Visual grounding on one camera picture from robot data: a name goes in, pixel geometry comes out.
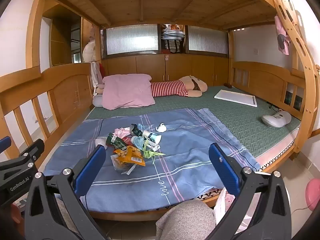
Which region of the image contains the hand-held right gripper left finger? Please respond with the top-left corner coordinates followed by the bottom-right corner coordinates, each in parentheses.
top-left (24, 145), bottom-right (110, 240)

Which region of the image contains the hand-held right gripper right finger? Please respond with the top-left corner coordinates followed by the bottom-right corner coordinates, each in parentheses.
top-left (209, 142), bottom-right (294, 240)

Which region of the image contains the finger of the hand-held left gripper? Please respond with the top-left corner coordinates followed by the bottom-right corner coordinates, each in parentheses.
top-left (0, 136), bottom-right (12, 153)
top-left (0, 139), bottom-right (45, 172)

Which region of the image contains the white tissue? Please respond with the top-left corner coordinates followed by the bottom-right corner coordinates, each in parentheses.
top-left (95, 137), bottom-right (108, 150)

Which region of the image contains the white red-printed plastic bag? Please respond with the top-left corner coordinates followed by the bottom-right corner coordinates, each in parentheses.
top-left (214, 187), bottom-right (253, 233)

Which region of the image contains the green snack packet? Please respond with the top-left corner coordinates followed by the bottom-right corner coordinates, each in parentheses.
top-left (106, 132), bottom-right (128, 150)

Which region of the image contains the pink tissue packet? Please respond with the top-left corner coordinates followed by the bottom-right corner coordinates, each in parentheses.
top-left (114, 128), bottom-right (130, 138)

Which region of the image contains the light blue wrapper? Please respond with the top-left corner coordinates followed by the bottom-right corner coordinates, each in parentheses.
top-left (130, 136), bottom-right (147, 150)

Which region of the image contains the dark green wrapper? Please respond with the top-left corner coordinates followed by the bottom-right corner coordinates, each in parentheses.
top-left (130, 124), bottom-right (143, 136)

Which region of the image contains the white printed carton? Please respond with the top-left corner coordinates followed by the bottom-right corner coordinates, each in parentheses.
top-left (144, 141), bottom-right (166, 155)

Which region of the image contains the white tube with teal band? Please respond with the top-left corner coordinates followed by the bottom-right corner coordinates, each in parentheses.
top-left (141, 130), bottom-right (162, 143)

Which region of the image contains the blue checked blanket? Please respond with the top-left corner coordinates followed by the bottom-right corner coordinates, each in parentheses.
top-left (44, 108), bottom-right (260, 212)

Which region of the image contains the green woven mat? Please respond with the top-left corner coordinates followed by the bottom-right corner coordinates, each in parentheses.
top-left (86, 85), bottom-right (302, 160)

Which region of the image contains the person's grey trouser leg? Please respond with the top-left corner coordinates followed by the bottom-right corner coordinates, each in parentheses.
top-left (156, 200), bottom-right (216, 240)
top-left (55, 197), bottom-right (76, 239)

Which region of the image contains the patterned mattress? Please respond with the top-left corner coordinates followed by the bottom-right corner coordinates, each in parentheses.
top-left (255, 127), bottom-right (300, 173)

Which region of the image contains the white massage pillow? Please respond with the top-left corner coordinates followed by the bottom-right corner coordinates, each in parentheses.
top-left (262, 110), bottom-right (292, 128)

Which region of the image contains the white framed board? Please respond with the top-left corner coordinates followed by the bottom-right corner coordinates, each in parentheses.
top-left (214, 89), bottom-right (257, 107)

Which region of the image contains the pink pillow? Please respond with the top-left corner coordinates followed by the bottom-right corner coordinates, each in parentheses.
top-left (102, 74), bottom-right (155, 110)

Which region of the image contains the pink round-base stand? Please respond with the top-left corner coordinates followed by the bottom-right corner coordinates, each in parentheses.
top-left (305, 179), bottom-right (320, 212)

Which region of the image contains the white cloth on headboard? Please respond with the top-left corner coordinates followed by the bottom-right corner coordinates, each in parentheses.
top-left (90, 62), bottom-right (101, 97)

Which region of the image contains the striped plush doll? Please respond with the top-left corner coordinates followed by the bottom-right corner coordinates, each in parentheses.
top-left (150, 75), bottom-right (208, 98)

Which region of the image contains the dark green box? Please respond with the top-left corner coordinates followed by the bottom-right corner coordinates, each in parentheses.
top-left (285, 91), bottom-right (303, 105)

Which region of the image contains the ribbed glass panel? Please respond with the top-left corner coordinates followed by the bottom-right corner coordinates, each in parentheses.
top-left (187, 26), bottom-right (228, 55)
top-left (105, 26), bottom-right (159, 55)

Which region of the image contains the pink hanging cloth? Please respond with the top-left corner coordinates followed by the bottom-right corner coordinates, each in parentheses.
top-left (274, 15), bottom-right (292, 55)

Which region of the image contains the wooden bunk bed frame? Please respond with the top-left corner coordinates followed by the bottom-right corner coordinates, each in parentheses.
top-left (0, 0), bottom-right (320, 220)

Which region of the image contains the black cable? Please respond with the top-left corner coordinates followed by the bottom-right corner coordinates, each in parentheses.
top-left (267, 102), bottom-right (283, 113)

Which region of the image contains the wooden wall cabinet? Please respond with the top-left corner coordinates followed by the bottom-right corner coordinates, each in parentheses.
top-left (101, 54), bottom-right (229, 87)

